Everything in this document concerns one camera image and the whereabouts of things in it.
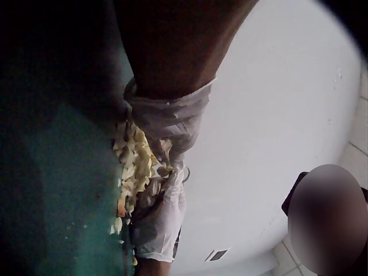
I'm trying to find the pile of chopped vegetable pieces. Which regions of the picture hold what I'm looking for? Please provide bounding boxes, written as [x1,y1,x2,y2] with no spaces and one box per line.
[110,119,174,266]

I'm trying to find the ceiling vent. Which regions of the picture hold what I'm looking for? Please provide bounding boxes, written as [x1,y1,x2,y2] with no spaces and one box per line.
[205,247,232,262]

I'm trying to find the person's right fingers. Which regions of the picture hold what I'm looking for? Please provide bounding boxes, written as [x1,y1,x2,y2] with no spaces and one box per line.
[134,169,188,213]

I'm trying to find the green cutting board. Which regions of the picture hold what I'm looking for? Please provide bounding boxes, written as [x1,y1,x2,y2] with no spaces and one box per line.
[0,29,137,276]

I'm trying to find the person's left hand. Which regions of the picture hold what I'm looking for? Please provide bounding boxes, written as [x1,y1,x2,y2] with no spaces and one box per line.
[114,0,260,174]

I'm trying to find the person's right hand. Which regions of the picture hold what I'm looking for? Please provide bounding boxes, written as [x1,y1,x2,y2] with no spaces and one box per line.
[130,169,188,262]

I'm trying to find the person's left fingers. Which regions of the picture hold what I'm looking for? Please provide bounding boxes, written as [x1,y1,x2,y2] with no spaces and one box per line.
[131,99,209,174]

